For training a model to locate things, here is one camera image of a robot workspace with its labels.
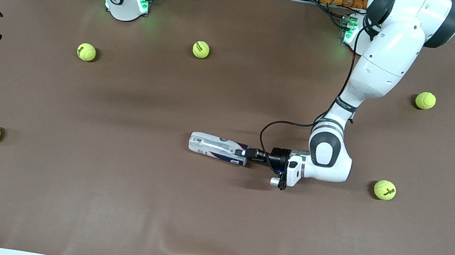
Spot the white blue tennis ball can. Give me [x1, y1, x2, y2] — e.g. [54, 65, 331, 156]
[186, 130, 251, 168]

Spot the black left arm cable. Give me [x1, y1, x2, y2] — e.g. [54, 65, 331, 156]
[256, 13, 369, 174]

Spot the brown table mat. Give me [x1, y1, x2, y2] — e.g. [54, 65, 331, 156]
[0, 0, 455, 255]

